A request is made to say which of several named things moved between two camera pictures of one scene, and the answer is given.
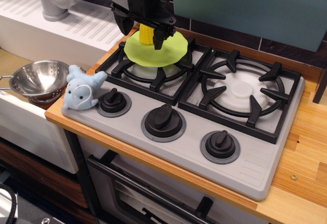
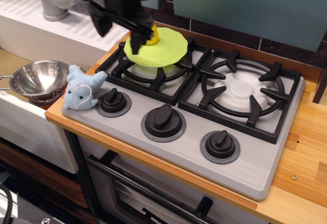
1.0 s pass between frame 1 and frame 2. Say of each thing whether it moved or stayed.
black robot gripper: moved
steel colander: stayed
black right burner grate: stayed
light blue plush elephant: stayed
